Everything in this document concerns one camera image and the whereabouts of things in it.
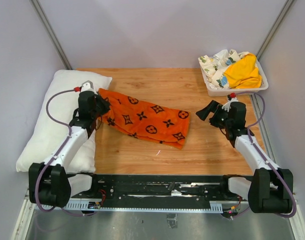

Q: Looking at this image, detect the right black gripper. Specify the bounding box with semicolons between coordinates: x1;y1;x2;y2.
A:
196;100;232;129

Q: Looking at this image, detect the orange patterned pillowcase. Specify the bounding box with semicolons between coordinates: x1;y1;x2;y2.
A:
98;88;190;150

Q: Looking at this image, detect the white pillow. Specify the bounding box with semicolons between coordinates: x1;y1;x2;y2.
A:
15;70;113;172

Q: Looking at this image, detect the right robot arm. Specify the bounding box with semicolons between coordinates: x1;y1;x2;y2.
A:
196;98;297;218

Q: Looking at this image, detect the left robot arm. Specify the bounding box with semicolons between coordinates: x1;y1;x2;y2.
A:
28;87;110;212

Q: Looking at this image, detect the white plastic basket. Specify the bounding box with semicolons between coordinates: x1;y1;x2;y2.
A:
200;60;269;97

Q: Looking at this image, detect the white printed cloth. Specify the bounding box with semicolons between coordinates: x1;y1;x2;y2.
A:
198;49;249;90

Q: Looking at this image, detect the yellow cloth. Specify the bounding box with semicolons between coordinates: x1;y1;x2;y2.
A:
223;53;262;89

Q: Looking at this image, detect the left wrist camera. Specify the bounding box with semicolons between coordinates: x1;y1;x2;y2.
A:
73;80;97;94

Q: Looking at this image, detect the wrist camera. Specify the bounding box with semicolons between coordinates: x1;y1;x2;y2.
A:
221;92;239;112
73;80;97;94

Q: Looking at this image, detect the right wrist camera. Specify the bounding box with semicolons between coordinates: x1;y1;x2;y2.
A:
221;92;239;112

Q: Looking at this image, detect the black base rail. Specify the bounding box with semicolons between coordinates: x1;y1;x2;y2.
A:
69;173;253;211

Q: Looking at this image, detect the white slotted cable duct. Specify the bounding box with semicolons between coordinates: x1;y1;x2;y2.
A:
65;197;223;214

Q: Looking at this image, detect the left aluminium frame post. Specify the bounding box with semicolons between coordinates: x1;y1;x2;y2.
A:
29;0;73;70

